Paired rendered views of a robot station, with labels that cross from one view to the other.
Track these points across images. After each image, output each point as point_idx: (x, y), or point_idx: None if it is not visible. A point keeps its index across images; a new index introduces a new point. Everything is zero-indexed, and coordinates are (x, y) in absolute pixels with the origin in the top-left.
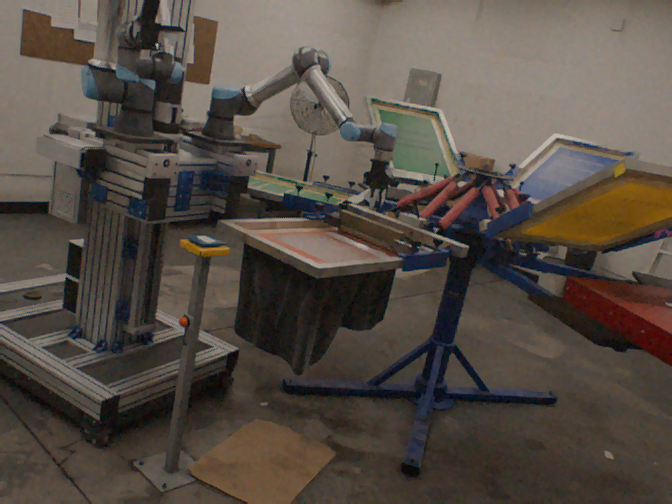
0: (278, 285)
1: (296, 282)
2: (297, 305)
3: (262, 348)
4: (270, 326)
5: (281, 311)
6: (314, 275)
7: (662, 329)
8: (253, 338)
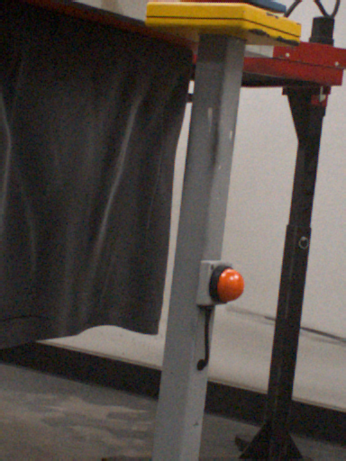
0: (96, 128)
1: (138, 102)
2: (135, 163)
3: (64, 332)
4: (77, 257)
5: (107, 197)
6: (268, 52)
7: (313, 43)
8: (26, 324)
